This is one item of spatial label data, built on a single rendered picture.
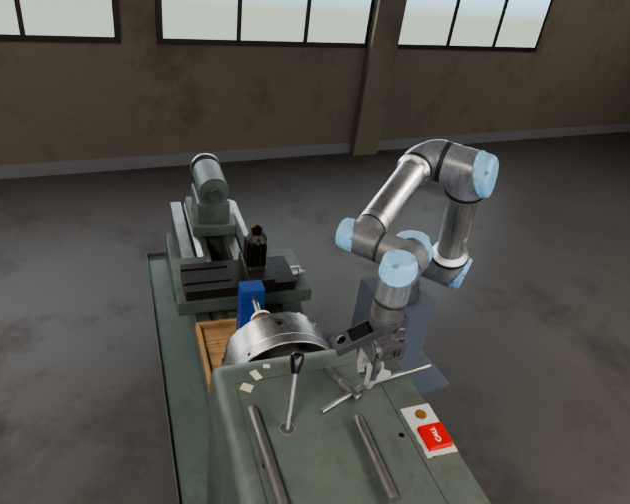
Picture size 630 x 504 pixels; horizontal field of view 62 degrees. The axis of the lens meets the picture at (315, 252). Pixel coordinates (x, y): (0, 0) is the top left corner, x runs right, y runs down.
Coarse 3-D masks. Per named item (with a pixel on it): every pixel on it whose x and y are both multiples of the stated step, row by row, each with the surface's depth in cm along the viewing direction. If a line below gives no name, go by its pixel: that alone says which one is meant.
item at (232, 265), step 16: (272, 256) 219; (192, 272) 203; (208, 272) 204; (224, 272) 206; (240, 272) 207; (288, 272) 211; (192, 288) 195; (208, 288) 196; (224, 288) 198; (288, 288) 208
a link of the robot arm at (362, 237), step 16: (432, 144) 141; (400, 160) 141; (416, 160) 138; (432, 160) 140; (400, 176) 133; (416, 176) 136; (432, 176) 142; (384, 192) 129; (400, 192) 130; (368, 208) 126; (384, 208) 125; (400, 208) 129; (352, 224) 120; (368, 224) 121; (384, 224) 123; (336, 240) 122; (352, 240) 119; (368, 240) 118; (368, 256) 119
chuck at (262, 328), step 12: (288, 312) 150; (252, 324) 146; (264, 324) 145; (288, 324) 145; (300, 324) 147; (312, 324) 151; (240, 336) 145; (252, 336) 143; (264, 336) 141; (228, 348) 147; (240, 348) 143; (228, 360) 145
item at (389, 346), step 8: (376, 320) 114; (408, 320) 116; (384, 328) 113; (392, 328) 113; (400, 328) 117; (384, 336) 117; (392, 336) 118; (400, 336) 119; (368, 344) 119; (376, 344) 117; (384, 344) 117; (392, 344) 117; (400, 344) 117; (368, 352) 119; (376, 352) 116; (384, 352) 119; (392, 352) 120; (400, 352) 121
